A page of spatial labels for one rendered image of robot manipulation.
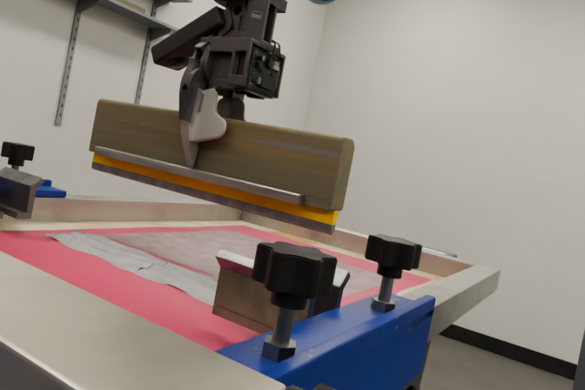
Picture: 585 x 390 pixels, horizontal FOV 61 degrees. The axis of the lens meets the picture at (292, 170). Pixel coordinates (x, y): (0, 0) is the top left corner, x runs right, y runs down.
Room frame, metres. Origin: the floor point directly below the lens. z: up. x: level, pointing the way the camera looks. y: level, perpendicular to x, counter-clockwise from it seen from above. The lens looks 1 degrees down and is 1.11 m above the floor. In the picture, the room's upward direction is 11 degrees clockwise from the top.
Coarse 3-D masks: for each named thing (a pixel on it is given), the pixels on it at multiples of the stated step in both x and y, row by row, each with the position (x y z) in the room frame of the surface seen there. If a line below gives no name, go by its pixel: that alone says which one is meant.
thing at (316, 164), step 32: (96, 128) 0.68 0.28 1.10; (128, 128) 0.65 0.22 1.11; (160, 128) 0.62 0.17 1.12; (256, 128) 0.55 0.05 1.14; (288, 128) 0.53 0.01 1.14; (160, 160) 0.62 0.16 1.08; (224, 160) 0.57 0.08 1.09; (256, 160) 0.54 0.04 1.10; (288, 160) 0.52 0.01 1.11; (320, 160) 0.50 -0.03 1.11; (352, 160) 0.52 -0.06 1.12; (320, 192) 0.50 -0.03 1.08
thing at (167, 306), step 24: (216, 264) 0.66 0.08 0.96; (360, 264) 0.86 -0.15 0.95; (96, 288) 0.47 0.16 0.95; (120, 288) 0.48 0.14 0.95; (144, 288) 0.50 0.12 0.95; (168, 288) 0.51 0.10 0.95; (360, 288) 0.68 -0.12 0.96; (144, 312) 0.43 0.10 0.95; (168, 312) 0.44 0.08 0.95; (192, 312) 0.45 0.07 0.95; (192, 336) 0.40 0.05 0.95; (216, 336) 0.41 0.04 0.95; (240, 336) 0.42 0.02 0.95
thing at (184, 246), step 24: (0, 240) 0.57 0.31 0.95; (24, 240) 0.59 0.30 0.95; (48, 240) 0.61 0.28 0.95; (120, 240) 0.69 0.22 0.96; (144, 240) 0.72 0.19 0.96; (168, 240) 0.75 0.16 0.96; (192, 240) 0.79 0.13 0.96; (216, 240) 0.82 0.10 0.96; (240, 240) 0.87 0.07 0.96; (264, 240) 0.91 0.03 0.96; (288, 240) 0.97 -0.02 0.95; (48, 264) 0.52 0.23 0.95; (72, 264) 0.53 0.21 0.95; (96, 264) 0.55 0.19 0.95; (192, 264) 0.63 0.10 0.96
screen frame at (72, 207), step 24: (48, 216) 0.73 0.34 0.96; (72, 216) 0.76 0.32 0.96; (96, 216) 0.80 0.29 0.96; (120, 216) 0.84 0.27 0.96; (144, 216) 0.88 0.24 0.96; (168, 216) 0.93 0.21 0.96; (192, 216) 0.99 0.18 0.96; (216, 216) 1.05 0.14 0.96; (240, 216) 1.12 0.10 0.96; (336, 240) 1.00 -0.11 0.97; (360, 240) 0.97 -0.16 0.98; (432, 264) 0.90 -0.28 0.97; (456, 264) 0.88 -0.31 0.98; (480, 264) 0.89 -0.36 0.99; (432, 288) 0.59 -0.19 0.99; (456, 288) 0.62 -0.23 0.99; (480, 288) 0.72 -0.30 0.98; (456, 312) 0.60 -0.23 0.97; (432, 336) 0.52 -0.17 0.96
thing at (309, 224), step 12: (96, 168) 0.69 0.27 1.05; (108, 168) 0.68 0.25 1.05; (144, 180) 0.64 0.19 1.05; (156, 180) 0.63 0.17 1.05; (180, 192) 0.61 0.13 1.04; (192, 192) 0.60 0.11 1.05; (204, 192) 0.59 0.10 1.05; (228, 204) 0.57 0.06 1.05; (240, 204) 0.56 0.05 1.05; (252, 204) 0.55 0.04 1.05; (264, 216) 0.55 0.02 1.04; (276, 216) 0.54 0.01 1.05; (288, 216) 0.53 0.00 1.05; (312, 228) 0.51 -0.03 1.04; (324, 228) 0.51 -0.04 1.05
